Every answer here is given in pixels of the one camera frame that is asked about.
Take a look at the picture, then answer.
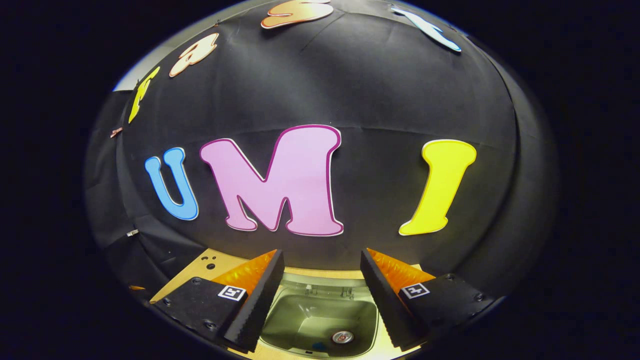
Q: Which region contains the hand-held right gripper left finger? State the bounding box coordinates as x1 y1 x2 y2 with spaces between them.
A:
152 249 285 352

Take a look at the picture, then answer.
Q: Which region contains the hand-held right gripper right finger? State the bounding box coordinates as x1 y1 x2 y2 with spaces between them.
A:
360 248 496 351

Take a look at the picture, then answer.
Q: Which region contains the pale green desktop garbage bin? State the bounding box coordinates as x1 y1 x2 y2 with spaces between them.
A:
259 272 387 360

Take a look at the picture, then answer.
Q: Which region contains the wooden desktop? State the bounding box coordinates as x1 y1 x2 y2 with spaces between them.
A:
149 248 426 360

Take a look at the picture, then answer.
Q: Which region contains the black backdrop cloth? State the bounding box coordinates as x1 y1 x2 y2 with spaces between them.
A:
84 0 560 301

